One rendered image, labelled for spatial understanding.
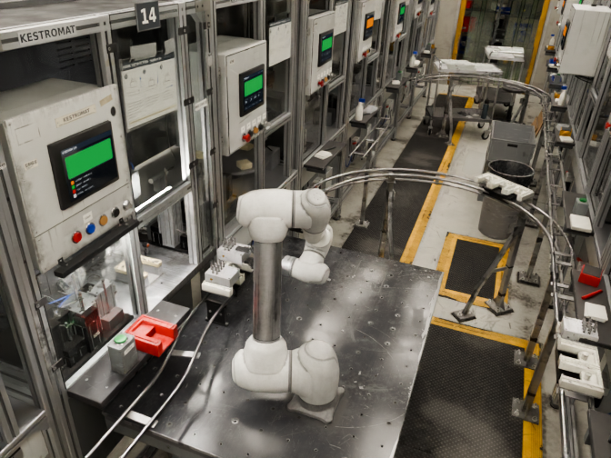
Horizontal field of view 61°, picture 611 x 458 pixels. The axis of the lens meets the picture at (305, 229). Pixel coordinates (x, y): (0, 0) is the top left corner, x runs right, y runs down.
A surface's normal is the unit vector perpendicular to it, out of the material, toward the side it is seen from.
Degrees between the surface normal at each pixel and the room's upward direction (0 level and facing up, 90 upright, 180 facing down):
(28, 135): 90
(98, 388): 0
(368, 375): 0
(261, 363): 70
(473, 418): 0
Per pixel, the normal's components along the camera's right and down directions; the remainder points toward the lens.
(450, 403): 0.04, -0.87
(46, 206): 0.93, 0.21
